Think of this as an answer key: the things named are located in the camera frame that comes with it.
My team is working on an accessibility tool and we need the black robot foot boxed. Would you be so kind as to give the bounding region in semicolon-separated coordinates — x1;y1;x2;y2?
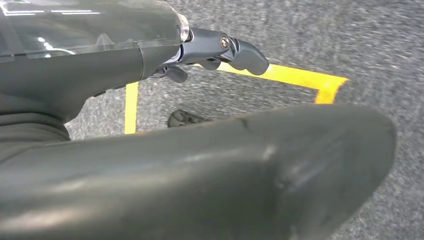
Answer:
167;109;213;129

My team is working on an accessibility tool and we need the grey robot leg shell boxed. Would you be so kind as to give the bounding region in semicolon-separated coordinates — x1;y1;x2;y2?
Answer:
0;103;398;240

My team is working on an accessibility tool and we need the yellow floor tape square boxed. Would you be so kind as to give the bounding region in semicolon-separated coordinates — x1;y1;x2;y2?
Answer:
124;62;349;135

